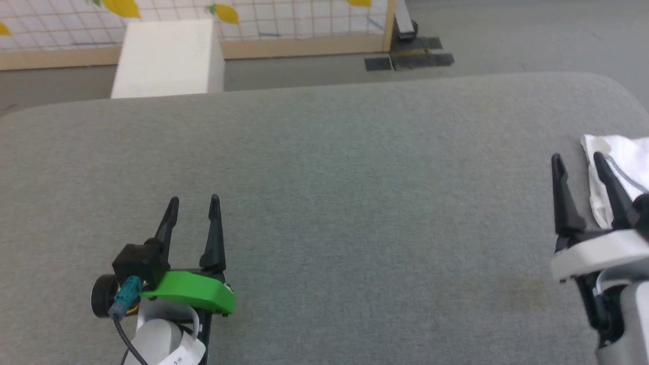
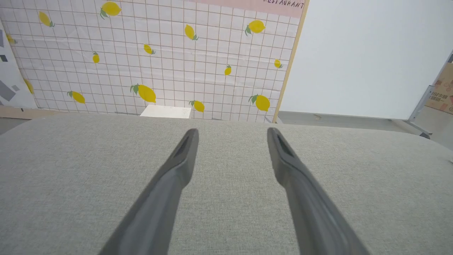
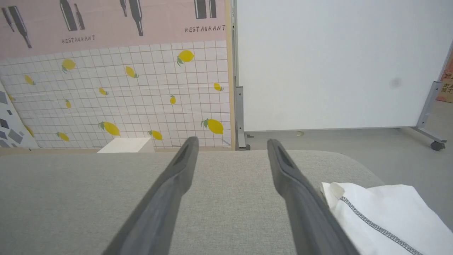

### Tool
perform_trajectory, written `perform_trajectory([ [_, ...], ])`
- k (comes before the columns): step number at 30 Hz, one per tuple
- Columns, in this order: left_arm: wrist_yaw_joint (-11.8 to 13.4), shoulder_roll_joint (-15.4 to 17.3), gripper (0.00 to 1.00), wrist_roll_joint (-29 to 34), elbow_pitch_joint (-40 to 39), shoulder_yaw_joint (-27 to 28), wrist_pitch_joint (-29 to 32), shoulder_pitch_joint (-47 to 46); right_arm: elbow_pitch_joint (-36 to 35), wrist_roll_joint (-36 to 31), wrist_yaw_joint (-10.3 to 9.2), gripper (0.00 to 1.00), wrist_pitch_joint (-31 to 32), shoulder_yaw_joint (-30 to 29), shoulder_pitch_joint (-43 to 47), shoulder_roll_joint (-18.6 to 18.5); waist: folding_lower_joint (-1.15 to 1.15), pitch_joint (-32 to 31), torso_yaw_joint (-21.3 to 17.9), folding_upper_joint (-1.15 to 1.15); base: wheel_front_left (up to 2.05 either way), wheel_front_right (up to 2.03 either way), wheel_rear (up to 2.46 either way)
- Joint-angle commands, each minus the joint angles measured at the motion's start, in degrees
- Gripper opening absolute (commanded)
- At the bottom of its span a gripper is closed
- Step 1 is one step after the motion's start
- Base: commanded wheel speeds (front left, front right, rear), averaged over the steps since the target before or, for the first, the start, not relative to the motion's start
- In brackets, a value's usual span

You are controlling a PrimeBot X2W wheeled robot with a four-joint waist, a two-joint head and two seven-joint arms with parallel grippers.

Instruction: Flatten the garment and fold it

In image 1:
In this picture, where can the small black floor mat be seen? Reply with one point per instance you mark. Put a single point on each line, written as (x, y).
(377, 64)

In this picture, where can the black floor mat under foot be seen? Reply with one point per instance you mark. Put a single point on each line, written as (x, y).
(418, 43)

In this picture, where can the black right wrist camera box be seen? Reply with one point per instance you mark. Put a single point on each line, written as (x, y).
(643, 213)

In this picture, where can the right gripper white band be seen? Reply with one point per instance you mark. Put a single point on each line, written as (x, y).
(598, 253)

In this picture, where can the white rectangular box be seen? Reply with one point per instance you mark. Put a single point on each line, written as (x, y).
(167, 61)

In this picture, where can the grey fabric sofa seat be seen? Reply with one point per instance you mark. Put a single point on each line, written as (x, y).
(355, 203)

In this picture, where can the white garment with grey stitching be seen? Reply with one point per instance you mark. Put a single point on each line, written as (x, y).
(628, 157)

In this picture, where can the white paper label tag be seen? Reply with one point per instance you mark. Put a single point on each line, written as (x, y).
(185, 352)

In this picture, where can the long black floor mat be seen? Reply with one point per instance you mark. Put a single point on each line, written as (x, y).
(423, 61)

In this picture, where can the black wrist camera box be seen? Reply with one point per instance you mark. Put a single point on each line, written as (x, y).
(139, 263)
(643, 213)

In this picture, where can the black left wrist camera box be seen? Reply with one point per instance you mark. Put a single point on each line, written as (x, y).
(139, 263)

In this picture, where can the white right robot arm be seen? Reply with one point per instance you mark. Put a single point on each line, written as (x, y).
(634, 324)

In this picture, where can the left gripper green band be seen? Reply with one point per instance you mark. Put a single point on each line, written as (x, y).
(195, 291)

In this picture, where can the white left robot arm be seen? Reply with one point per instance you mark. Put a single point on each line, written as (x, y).
(152, 339)

